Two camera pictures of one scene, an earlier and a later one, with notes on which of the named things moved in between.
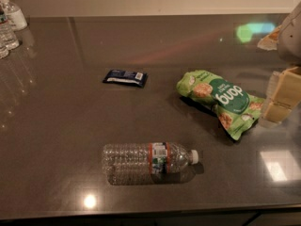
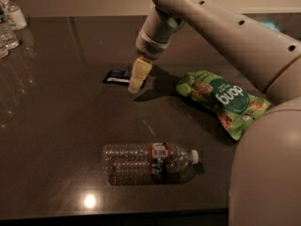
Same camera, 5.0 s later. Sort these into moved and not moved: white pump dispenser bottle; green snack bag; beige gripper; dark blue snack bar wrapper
Moved: beige gripper
Not moved: white pump dispenser bottle; green snack bag; dark blue snack bar wrapper
